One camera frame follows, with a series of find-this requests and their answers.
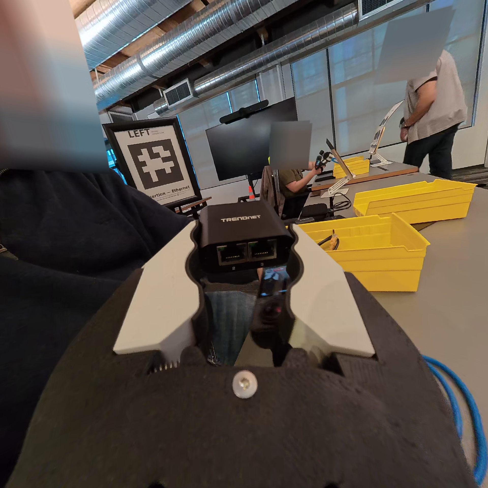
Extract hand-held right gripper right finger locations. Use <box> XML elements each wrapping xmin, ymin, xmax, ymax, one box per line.
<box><xmin>283</xmin><ymin>224</ymin><xmax>377</xmax><ymax>361</ymax></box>

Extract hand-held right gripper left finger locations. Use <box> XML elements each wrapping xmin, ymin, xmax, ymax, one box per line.
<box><xmin>113</xmin><ymin>220</ymin><xmax>203</xmax><ymax>362</ymax></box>

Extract yellow divided plastic bin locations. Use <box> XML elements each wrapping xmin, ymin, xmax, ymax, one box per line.
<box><xmin>295</xmin><ymin>213</ymin><xmax>431</xmax><ymax>293</ymax></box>

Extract black network switch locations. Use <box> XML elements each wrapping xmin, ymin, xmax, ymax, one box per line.
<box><xmin>194</xmin><ymin>203</ymin><xmax>295</xmax><ymax>273</ymax></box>

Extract blue ethernet cable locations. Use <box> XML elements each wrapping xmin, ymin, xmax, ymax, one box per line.
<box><xmin>421</xmin><ymin>355</ymin><xmax>488</xmax><ymax>485</ymax></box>

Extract framed marker sign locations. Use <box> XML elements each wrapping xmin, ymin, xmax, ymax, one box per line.
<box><xmin>102</xmin><ymin>117</ymin><xmax>203</xmax><ymax>206</ymax></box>

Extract white board stand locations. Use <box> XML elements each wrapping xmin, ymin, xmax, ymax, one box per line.
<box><xmin>367</xmin><ymin>100</ymin><xmax>405</xmax><ymax>167</ymax></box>

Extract white air vent grille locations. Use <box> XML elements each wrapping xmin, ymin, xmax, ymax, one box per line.
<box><xmin>163</xmin><ymin>79</ymin><xmax>194</xmax><ymax>108</ymax></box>

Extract silver ventilation ducts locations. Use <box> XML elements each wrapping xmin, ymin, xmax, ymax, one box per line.
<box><xmin>75</xmin><ymin>0</ymin><xmax>361</xmax><ymax>115</ymax></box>

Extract black wall monitor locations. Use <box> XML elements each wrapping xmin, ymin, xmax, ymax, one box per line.
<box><xmin>205</xmin><ymin>97</ymin><xmax>299</xmax><ymax>182</ymax></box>

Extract black camera bar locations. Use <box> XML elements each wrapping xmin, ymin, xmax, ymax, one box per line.
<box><xmin>220</xmin><ymin>100</ymin><xmax>270</xmax><ymax>125</ymax></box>

